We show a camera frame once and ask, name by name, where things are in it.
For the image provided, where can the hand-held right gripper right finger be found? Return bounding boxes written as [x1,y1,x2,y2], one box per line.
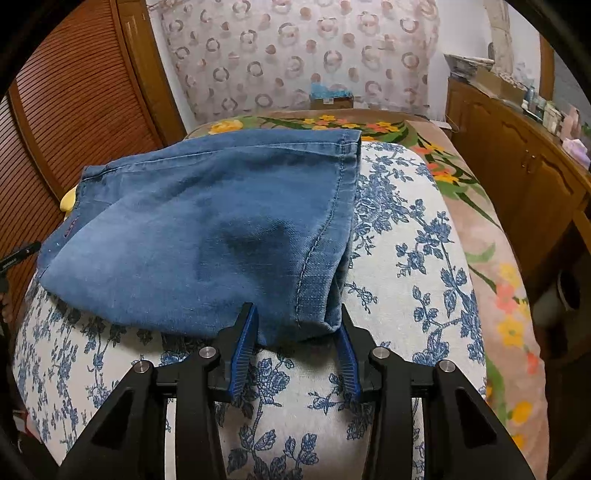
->
[337,305,536,480]

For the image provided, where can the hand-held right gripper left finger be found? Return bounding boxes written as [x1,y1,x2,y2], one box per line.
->
[55,302,259,480]

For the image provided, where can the blue denim pants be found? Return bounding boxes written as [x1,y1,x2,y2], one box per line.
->
[36,128,362,347]

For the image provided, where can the white blue floral blanket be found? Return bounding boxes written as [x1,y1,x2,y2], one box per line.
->
[11,141,488,480]

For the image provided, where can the brown louvered wooden wardrobe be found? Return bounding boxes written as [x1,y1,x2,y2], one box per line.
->
[0,0,188,315]

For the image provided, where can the pink flower print blanket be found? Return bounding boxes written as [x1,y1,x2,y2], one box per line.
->
[182,108,550,462]

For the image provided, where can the white round container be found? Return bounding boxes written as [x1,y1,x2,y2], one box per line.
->
[536,272,583,329]

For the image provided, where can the cardboard box with blue contents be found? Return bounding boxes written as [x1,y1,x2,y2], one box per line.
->
[308,83,355,110]

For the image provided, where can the brown wooden cabinet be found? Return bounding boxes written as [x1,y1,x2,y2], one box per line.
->
[445,76,591,333]

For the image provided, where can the circle print curtain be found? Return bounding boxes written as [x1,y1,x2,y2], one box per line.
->
[157,0,439,125]

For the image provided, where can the lilac tissue pack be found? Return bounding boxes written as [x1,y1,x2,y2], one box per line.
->
[561,138,591,169]

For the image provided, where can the open cardboard box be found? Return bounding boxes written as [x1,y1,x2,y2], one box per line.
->
[475,69,527,104]

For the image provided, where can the stack of papers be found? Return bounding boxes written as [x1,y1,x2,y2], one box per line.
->
[444,53,497,81]

